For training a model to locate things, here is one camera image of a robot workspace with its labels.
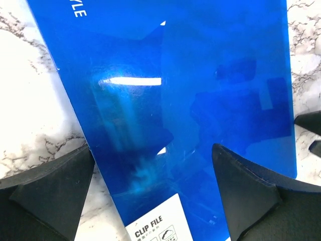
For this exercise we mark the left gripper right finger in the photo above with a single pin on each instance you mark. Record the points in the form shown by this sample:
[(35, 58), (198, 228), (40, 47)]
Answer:
[(260, 204)]

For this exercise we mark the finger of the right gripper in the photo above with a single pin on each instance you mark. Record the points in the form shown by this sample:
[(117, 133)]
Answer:
[(310, 121), (315, 148)]

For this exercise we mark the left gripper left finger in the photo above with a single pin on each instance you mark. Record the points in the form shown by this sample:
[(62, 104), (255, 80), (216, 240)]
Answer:
[(46, 202)]

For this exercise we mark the blue clip file folder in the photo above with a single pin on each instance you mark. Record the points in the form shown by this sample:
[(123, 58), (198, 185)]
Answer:
[(154, 84)]

